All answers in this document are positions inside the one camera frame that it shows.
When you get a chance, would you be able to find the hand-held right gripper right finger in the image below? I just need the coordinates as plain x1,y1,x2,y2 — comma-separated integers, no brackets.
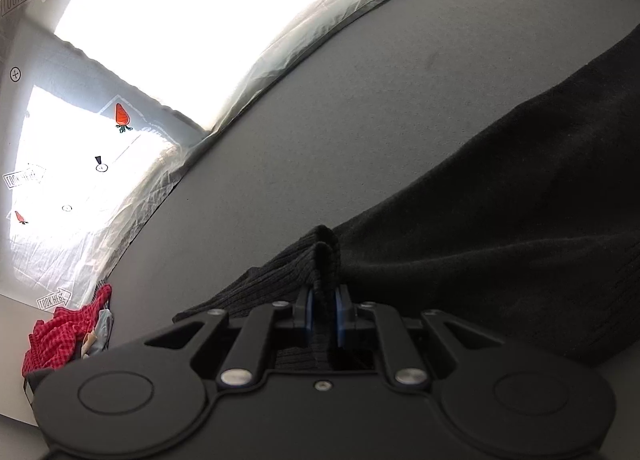
334,286,501,386

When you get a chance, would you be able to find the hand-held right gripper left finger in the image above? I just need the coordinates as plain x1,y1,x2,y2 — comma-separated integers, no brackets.
145,287,318,388

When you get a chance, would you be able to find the black knit sweater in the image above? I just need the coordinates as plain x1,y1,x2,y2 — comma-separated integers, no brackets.
172,33,640,371

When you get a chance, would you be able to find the light blue printed garment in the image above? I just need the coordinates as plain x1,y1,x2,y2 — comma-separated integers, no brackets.
80,307,117,360

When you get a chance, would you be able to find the red checked garment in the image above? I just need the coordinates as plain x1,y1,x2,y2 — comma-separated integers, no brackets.
21,284,113,378

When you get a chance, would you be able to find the white printed plastic sheet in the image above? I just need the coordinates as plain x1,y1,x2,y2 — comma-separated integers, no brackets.
0,0,521,311

